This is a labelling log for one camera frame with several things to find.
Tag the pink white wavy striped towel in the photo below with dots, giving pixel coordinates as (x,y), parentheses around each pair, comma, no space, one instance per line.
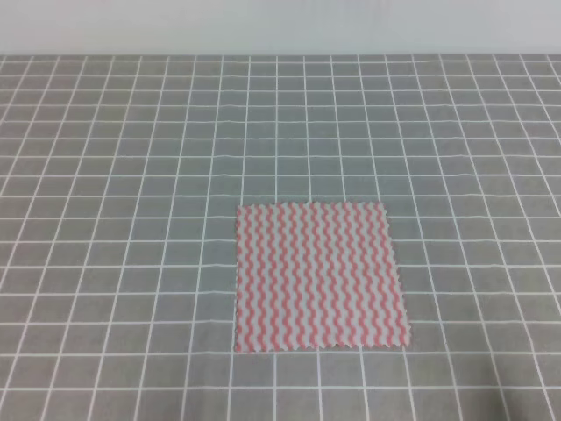
(317,275)

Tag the grey grid tablecloth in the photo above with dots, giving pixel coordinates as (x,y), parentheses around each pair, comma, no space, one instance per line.
(120,181)

